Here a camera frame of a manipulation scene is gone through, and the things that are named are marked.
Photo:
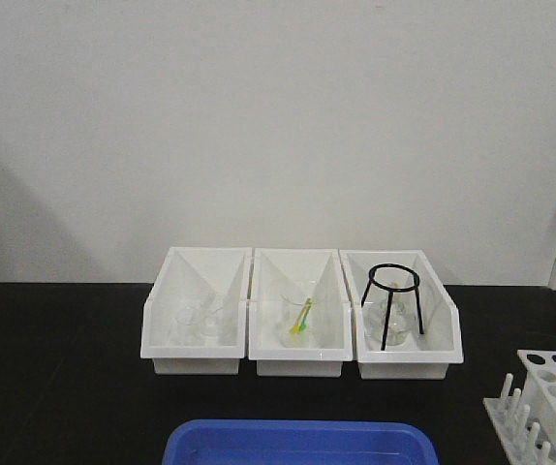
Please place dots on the white test tube rack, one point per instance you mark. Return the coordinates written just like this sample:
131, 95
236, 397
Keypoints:
524, 418

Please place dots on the middle white storage bin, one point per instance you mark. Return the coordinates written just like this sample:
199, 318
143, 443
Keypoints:
273, 269

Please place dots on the white storage bin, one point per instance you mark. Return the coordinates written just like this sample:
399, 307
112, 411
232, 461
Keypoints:
273, 269
425, 356
192, 273

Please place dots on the beaker in middle bin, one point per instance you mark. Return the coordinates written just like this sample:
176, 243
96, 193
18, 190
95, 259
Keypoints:
292, 297

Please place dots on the glassware in left bin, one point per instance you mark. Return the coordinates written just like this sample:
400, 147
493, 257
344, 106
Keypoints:
198, 323

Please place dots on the left white storage bin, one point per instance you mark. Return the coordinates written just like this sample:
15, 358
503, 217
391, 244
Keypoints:
192, 273

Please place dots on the glass flask under tripod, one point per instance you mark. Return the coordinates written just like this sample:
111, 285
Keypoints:
393, 326

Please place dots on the right white storage bin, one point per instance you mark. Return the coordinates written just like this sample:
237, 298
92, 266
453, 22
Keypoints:
425, 356

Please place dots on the blue plastic tray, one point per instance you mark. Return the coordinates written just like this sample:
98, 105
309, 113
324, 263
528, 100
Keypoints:
263, 441

